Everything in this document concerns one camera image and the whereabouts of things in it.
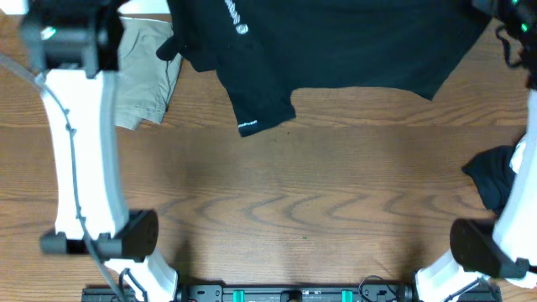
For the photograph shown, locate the black polo shirt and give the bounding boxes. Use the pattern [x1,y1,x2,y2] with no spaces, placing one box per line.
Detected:
[157,0,490,137]

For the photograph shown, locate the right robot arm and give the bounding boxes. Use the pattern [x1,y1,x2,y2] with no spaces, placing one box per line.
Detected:
[399,0,536,302]

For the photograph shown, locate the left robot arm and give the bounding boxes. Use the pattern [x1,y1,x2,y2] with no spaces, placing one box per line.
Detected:
[20,1,179,301]

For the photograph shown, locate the folded khaki trousers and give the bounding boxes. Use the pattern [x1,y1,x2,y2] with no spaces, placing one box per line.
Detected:
[115,18,182,130]

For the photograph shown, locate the black and white jersey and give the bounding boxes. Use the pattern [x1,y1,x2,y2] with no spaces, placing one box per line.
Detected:
[461,135,526,216]

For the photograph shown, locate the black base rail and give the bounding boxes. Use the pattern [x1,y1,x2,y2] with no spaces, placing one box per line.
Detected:
[81,280,503,302]

